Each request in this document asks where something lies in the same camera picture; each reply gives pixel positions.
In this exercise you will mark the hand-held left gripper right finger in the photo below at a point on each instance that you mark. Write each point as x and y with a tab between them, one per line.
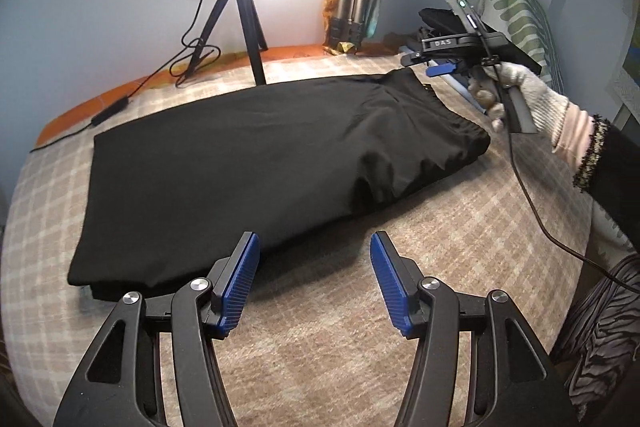
389	275

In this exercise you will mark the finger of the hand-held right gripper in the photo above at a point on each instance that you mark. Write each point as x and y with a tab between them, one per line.
441	69

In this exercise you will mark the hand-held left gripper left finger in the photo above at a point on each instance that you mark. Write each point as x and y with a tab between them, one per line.
241	275

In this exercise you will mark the black pants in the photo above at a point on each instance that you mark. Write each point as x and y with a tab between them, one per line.
260	167

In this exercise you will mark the person's right forearm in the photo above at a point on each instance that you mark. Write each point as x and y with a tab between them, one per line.
602	157

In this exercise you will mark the person's right hand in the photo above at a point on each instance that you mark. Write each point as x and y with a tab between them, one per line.
525	97

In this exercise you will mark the green leaf print pillow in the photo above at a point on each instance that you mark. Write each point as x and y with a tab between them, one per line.
520	22

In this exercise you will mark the plaid beige blanket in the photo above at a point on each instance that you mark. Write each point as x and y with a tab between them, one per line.
320	232

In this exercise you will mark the black tripod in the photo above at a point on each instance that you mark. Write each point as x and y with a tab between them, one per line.
240	22

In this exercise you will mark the zebra striped cloth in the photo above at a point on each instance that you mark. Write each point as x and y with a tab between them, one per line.
600	332

